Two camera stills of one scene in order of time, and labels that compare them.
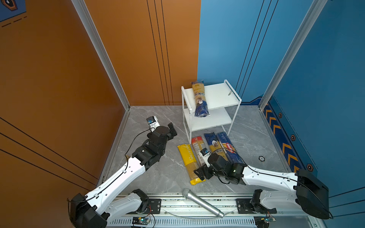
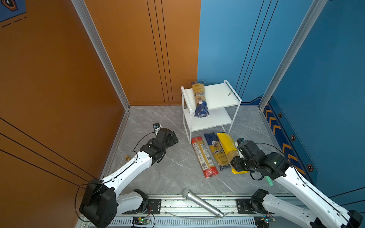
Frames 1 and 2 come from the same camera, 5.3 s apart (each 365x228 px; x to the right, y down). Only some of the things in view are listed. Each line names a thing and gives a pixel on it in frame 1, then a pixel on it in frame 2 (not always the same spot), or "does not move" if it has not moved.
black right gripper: [204, 170] -> [236, 163]
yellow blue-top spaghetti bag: [201, 108] does not move
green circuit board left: [140, 221] does not move
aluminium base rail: [176, 211] does not move
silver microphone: [190, 195] does not move
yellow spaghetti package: [190, 162] -> [230, 150]
